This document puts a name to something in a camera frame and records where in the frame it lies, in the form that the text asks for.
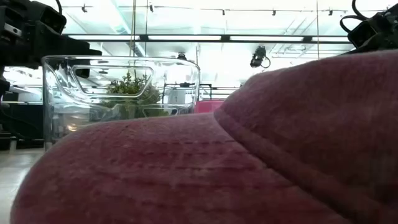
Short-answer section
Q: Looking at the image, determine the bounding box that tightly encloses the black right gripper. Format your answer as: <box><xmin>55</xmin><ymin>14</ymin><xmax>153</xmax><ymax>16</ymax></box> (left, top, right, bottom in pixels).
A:
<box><xmin>343</xmin><ymin>3</ymin><xmax>398</xmax><ymax>55</ymax></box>

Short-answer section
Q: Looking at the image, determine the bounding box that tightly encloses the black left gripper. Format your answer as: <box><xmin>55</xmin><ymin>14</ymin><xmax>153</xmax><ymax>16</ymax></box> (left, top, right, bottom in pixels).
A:
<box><xmin>0</xmin><ymin>0</ymin><xmax>103</xmax><ymax>70</ymax></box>

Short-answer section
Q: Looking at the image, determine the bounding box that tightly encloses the maroon corduroy cap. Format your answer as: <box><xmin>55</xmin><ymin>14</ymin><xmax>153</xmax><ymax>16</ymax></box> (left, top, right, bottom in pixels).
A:
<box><xmin>9</xmin><ymin>49</ymin><xmax>398</xmax><ymax>224</ymax></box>

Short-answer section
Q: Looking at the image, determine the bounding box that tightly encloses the clear plastic bin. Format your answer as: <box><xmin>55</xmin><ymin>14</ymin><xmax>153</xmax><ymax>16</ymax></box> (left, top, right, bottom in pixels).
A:
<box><xmin>42</xmin><ymin>55</ymin><xmax>201</xmax><ymax>152</ymax></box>

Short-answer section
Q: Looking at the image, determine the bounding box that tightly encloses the green potted plant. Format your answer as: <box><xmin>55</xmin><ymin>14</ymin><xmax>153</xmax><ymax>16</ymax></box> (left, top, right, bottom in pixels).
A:
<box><xmin>101</xmin><ymin>71</ymin><xmax>170</xmax><ymax>119</ymax></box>

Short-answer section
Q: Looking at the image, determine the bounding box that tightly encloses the red plastic tray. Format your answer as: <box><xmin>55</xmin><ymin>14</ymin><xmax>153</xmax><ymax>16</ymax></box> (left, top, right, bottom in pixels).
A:
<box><xmin>194</xmin><ymin>99</ymin><xmax>225</xmax><ymax>114</ymax></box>

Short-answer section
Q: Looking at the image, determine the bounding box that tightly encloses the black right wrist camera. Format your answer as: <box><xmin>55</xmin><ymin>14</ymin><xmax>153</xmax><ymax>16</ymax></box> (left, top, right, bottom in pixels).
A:
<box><xmin>347</xmin><ymin>20</ymin><xmax>379</xmax><ymax>48</ymax></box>

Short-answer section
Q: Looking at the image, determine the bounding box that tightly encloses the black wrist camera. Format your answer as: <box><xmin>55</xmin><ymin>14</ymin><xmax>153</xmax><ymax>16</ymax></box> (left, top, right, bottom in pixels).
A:
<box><xmin>39</xmin><ymin>2</ymin><xmax>68</xmax><ymax>35</ymax></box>
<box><xmin>347</xmin><ymin>20</ymin><xmax>379</xmax><ymax>48</ymax></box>

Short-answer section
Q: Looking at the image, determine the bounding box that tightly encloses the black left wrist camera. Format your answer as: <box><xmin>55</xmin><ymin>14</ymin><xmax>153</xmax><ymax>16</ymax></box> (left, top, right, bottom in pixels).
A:
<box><xmin>39</xmin><ymin>2</ymin><xmax>68</xmax><ymax>35</ymax></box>

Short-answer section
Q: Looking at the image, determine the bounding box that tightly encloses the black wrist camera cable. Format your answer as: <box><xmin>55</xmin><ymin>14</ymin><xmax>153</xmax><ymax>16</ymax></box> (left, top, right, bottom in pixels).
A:
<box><xmin>340</xmin><ymin>0</ymin><xmax>370</xmax><ymax>34</ymax></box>

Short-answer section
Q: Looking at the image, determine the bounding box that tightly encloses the black overhead frame beam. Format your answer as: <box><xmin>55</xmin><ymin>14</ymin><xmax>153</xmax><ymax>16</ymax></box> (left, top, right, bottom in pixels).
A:
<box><xmin>62</xmin><ymin>33</ymin><xmax>355</xmax><ymax>44</ymax></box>

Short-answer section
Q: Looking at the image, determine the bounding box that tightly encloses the black overhead camera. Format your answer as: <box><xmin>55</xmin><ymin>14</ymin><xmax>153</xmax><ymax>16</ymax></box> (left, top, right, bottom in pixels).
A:
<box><xmin>249</xmin><ymin>45</ymin><xmax>272</xmax><ymax>69</ymax></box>

